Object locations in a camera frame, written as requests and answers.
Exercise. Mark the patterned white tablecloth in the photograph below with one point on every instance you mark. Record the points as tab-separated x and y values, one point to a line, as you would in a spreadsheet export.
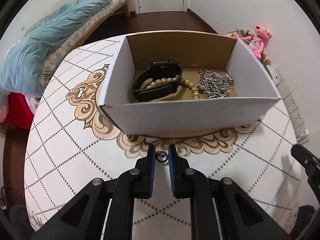
80	176

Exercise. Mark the white power strip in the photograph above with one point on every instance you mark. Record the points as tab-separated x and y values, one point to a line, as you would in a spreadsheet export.
289	101

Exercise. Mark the black smart watch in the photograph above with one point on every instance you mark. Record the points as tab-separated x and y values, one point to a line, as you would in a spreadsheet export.
161	79

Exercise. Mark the dark fuzzy chair cushion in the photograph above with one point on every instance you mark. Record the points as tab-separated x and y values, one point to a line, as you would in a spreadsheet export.
19	219

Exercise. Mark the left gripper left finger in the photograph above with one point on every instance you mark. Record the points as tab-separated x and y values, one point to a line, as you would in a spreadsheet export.
146	166

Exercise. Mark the red cloth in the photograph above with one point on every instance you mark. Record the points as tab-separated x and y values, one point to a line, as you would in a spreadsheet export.
16	113

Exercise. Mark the white cardboard box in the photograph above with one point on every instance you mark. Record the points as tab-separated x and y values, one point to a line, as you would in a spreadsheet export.
223	84

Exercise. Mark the pink panther plush toy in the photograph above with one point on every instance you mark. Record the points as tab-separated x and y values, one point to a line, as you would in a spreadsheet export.
258	41

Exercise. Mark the white charger plug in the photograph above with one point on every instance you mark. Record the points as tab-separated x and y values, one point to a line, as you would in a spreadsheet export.
302	135

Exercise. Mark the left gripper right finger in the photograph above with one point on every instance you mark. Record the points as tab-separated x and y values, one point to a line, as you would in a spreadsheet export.
180	181

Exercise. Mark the light blue duvet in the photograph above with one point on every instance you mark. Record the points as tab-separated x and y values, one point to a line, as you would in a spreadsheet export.
30	63

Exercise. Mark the bed with checkered mattress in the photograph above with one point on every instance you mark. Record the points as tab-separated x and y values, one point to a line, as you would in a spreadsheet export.
85	27

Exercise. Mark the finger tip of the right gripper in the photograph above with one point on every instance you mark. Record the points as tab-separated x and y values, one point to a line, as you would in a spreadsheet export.
311	165

